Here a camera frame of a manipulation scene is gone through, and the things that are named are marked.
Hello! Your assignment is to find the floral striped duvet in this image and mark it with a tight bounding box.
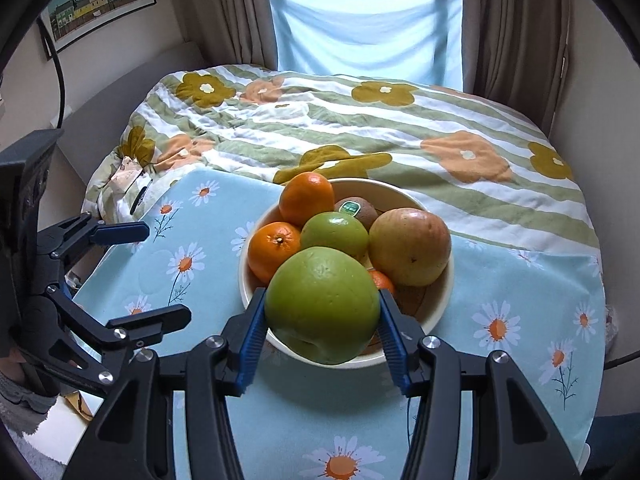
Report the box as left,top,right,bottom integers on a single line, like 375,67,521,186
82,64,599,255

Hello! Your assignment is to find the blue daisy tablecloth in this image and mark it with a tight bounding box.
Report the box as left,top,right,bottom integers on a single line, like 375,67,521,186
71,167,608,480

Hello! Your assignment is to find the grey headboard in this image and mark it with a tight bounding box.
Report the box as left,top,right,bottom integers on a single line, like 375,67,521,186
58,42,205,185

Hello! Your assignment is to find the blue window cloth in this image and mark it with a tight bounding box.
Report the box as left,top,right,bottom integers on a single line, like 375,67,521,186
269,0,463,90

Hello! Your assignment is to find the framed wall picture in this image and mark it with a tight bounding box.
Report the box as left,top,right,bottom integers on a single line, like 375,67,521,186
38,0,158,57

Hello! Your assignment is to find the yellow red apple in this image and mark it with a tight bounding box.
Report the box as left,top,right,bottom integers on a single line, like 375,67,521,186
368,208,451,287

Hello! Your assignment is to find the green apple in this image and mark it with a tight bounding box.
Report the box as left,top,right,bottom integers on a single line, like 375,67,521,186
300,211,369,259

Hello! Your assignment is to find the large orange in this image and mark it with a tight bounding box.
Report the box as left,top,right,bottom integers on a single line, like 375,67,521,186
279,171,335,228

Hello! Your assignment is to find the brown curtain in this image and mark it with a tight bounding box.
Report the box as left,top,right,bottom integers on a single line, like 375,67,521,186
171,0,278,70
461,0,570,133

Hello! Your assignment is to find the small tangerine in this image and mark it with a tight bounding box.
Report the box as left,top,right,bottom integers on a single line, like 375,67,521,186
368,269,396,296

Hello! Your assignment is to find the orange in bowl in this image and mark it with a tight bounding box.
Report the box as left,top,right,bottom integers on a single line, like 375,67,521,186
247,221,300,284

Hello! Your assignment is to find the black cable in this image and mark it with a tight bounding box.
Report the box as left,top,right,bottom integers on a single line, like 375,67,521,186
37,16,68,131

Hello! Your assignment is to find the right brown curtain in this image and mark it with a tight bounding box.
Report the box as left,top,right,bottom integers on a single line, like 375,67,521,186
461,0,570,133

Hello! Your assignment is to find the left brown curtain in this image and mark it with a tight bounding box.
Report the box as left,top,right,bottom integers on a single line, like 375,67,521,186
171,0,278,70

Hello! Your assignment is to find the cream yellow fruit bowl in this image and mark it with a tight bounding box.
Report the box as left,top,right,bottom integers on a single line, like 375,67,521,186
267,178,454,370

